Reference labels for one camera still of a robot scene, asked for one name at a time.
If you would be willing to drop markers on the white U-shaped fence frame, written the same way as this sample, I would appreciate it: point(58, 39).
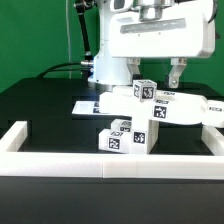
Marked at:
point(14, 162)

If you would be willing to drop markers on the black camera stand pole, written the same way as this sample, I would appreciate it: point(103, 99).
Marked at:
point(81, 6)

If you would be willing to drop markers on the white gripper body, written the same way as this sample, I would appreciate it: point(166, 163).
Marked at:
point(186, 29)

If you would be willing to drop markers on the white tag sheet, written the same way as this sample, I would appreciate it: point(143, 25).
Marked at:
point(86, 108)

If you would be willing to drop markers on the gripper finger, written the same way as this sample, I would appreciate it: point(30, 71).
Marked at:
point(178, 66)
point(133, 69)

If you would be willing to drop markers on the white chair back bar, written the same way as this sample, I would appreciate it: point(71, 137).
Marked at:
point(177, 108)

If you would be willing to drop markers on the white chair seat part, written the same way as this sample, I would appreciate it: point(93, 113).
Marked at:
point(144, 135)

